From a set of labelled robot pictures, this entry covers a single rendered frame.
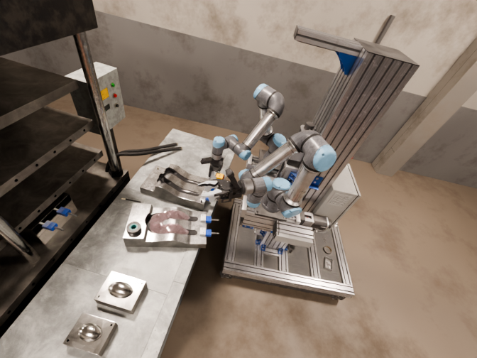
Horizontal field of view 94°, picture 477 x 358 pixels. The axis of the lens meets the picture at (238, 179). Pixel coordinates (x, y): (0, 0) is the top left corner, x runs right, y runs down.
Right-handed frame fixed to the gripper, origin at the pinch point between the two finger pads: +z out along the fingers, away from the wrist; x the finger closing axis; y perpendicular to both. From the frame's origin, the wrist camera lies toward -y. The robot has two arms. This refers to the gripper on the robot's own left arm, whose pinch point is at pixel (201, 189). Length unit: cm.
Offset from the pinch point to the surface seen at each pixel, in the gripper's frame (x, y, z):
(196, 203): 42, 53, -9
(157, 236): 21, 56, 21
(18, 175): 39, 12, 79
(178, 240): 15, 55, 9
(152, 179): 73, 50, 20
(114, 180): 83, 56, 47
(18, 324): -6, 67, 86
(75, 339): -21, 63, 60
